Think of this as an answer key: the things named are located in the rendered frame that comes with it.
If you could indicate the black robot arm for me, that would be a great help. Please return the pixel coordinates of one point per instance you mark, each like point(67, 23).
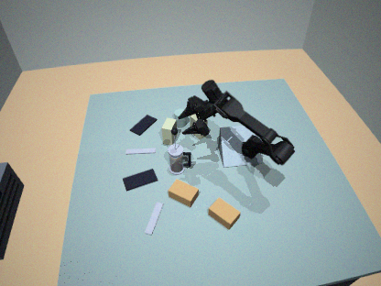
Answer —
point(233, 110)

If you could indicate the tan rectangular block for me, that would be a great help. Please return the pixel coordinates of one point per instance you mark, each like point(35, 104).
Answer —
point(224, 213)
point(183, 192)

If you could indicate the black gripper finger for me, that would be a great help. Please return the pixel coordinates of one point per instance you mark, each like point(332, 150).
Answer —
point(192, 130)
point(187, 112)

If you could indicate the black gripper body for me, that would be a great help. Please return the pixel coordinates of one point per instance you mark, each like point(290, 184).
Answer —
point(200, 123)

